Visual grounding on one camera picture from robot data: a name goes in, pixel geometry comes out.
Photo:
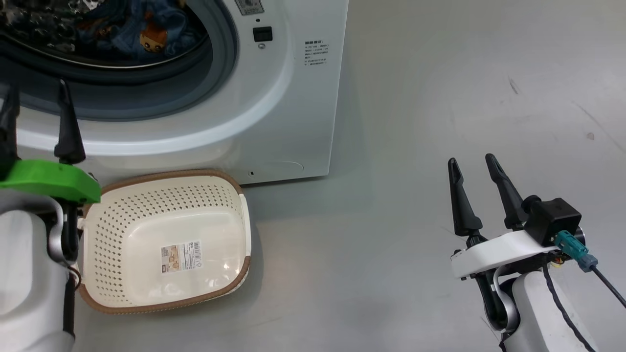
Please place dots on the white front-load washing machine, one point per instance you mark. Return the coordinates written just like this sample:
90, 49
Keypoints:
274, 107

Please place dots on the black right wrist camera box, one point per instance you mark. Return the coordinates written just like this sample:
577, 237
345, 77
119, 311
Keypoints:
555, 217

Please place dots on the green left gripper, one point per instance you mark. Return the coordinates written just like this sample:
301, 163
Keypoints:
49, 178

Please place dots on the white perforated laundry basket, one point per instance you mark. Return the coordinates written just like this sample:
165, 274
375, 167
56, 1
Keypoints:
146, 220

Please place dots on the basket product label sticker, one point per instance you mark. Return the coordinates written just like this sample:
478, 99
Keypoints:
181, 256

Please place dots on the blue cartoon print pajama pants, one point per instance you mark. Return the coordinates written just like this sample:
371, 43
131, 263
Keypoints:
161, 29

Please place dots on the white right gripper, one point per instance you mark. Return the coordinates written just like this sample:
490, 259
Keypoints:
503, 252

